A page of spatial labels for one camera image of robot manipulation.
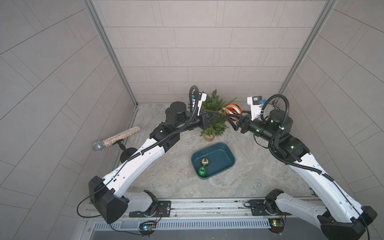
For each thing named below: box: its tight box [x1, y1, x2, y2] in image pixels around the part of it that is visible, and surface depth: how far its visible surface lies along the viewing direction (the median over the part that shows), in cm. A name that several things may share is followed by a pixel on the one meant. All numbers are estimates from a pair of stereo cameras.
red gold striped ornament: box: [222, 103, 243, 121], surface depth 60 cm
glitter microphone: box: [92, 126, 141, 152], surface depth 72 cm
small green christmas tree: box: [200, 89, 237, 143], surface depth 77 cm
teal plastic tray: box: [191, 142, 236, 179], surface depth 89 cm
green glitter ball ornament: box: [197, 167, 207, 178], surface depth 80 cm
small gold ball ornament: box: [201, 158, 210, 167], surface depth 84 cm
